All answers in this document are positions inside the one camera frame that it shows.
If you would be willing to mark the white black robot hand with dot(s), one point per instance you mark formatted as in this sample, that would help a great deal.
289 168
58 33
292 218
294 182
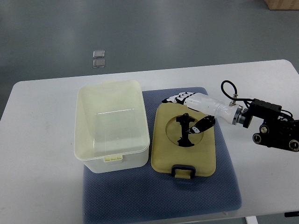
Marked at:
209 106

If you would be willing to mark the yellow box lid black handle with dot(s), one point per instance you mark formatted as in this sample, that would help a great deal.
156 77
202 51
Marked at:
183 142

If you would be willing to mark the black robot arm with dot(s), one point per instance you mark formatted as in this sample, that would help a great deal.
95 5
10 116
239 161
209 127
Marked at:
278 130

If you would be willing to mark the white storage box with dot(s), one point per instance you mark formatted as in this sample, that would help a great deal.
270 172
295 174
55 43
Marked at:
111 129

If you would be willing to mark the white table leg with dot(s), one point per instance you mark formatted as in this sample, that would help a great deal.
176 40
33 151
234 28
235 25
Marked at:
251 220

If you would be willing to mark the wooden furniture corner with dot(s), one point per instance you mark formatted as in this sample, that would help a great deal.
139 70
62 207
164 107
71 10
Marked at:
282 4

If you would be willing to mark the upper metal floor plate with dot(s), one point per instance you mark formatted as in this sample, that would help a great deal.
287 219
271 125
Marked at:
99 53

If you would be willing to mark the blue grey mat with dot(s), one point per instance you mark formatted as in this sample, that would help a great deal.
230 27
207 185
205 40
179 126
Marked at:
142 194

